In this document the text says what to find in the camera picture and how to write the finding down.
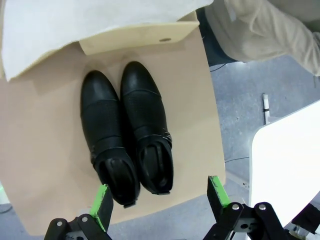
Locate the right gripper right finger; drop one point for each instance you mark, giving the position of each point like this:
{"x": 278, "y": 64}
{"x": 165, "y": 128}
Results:
{"x": 216, "y": 197}

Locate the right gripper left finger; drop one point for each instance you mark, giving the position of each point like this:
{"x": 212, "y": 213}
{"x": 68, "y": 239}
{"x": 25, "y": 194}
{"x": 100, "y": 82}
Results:
{"x": 103, "y": 207}

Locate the black leather buckle shoe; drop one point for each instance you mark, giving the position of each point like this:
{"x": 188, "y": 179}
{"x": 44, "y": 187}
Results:
{"x": 143, "y": 100}
{"x": 100, "y": 120}

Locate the white tissue paper sheet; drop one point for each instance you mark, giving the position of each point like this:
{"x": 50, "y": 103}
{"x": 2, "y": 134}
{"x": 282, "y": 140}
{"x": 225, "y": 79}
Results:
{"x": 62, "y": 25}

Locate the white table leg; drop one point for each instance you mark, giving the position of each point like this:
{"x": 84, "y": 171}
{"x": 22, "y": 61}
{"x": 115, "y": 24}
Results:
{"x": 266, "y": 110}

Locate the person in beige sweater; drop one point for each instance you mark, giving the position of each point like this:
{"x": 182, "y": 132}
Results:
{"x": 262, "y": 32}

